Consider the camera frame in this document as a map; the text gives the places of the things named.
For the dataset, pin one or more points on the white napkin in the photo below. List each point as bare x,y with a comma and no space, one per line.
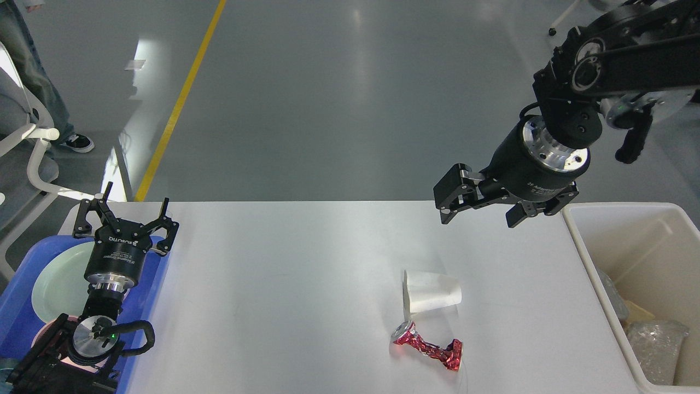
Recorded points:
425,291

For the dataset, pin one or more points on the brown paper bag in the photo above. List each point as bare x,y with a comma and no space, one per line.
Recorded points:
635,314

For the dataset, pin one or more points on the beige waste bin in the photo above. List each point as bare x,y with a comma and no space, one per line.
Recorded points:
651,252

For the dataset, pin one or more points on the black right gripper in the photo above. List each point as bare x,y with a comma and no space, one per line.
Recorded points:
528,164

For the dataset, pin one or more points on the light green plate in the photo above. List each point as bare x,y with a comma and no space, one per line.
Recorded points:
61,288

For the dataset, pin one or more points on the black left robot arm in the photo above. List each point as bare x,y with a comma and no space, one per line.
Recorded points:
79,355

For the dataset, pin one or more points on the aluminium foil tray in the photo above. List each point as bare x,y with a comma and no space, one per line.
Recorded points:
657,345

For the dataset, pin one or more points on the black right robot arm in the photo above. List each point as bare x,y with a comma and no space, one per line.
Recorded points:
616,71

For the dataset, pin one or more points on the red foil wrapper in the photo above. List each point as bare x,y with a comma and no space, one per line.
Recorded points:
450,356

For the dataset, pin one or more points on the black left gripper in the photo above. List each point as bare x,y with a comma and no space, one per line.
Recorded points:
118,254

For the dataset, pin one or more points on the person in grey sweater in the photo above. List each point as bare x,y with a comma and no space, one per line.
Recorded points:
19,43

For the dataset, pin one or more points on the pink mug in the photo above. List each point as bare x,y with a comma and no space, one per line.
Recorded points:
63,354

